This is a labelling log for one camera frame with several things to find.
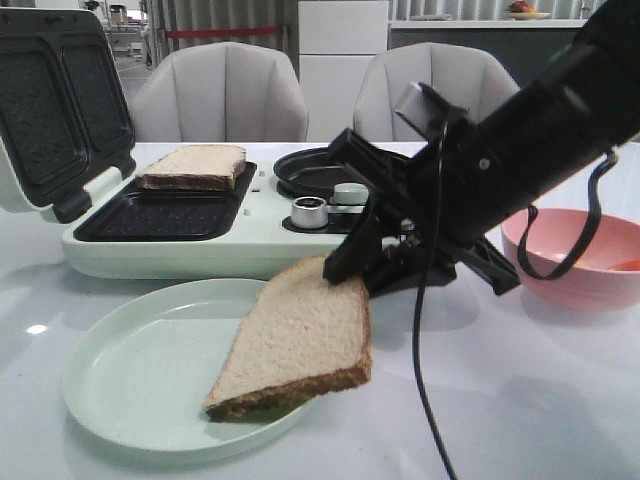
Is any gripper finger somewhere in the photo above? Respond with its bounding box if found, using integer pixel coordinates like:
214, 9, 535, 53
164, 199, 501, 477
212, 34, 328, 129
323, 194, 384, 285
462, 237, 521, 296

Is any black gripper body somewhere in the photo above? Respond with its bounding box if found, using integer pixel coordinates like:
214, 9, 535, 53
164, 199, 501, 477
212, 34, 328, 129
330, 122, 536, 295

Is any bread slice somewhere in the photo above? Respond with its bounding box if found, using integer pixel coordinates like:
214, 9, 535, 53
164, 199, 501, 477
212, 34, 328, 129
136, 145, 246, 191
203, 254, 372, 420

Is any pink bowl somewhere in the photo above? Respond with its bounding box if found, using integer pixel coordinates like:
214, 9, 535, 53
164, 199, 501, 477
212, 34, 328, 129
501, 208, 639, 312

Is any orange cooked shrimp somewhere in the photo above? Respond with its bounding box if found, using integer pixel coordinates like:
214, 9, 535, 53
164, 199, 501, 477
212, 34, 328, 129
609, 259, 640, 271

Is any breakfast maker hinged lid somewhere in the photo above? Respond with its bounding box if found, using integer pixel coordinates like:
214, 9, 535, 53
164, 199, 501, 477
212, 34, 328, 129
1, 8, 135, 223

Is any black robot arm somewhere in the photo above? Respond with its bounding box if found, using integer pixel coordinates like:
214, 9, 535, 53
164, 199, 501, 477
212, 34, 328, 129
323, 1, 639, 295

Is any mint green breakfast maker base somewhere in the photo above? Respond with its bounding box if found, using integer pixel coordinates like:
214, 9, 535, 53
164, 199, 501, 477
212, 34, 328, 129
62, 158, 362, 279

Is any left silver control knob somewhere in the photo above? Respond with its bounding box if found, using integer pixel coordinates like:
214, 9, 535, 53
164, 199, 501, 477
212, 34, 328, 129
290, 196, 329, 230

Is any black round frying pan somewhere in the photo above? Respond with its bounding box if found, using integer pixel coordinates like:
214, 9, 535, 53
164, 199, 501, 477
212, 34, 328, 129
273, 145, 416, 206

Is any right grey upholstered chair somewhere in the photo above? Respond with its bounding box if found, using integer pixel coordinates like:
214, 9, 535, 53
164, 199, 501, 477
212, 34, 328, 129
353, 42, 519, 142

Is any grey upholstered chair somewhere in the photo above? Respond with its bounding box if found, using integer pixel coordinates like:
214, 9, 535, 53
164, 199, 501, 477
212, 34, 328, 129
353, 42, 519, 142
129, 42, 308, 143

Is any grey counter with white top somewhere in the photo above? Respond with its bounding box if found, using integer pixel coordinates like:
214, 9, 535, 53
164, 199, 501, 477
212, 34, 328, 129
388, 19, 586, 91

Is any white cabinet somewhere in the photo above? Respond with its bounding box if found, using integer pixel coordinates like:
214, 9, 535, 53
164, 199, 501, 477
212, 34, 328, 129
298, 1, 389, 142

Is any fruit plate on counter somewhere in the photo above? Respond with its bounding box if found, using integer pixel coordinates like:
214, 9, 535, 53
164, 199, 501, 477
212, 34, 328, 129
506, 0, 551, 21

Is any left grey upholstered chair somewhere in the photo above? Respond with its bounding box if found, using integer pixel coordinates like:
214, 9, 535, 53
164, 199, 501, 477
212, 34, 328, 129
129, 42, 308, 143

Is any mint green round plate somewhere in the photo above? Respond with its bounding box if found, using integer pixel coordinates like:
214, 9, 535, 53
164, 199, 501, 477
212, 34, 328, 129
63, 279, 311, 463

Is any red barrier tape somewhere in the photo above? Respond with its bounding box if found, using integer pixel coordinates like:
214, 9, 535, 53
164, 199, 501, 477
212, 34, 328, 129
165, 26, 283, 39

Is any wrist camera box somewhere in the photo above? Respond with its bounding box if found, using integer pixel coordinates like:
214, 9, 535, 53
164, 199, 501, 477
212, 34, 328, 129
394, 82, 467, 141

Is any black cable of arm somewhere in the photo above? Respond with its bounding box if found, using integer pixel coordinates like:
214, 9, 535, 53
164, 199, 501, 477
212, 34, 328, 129
412, 119, 459, 480

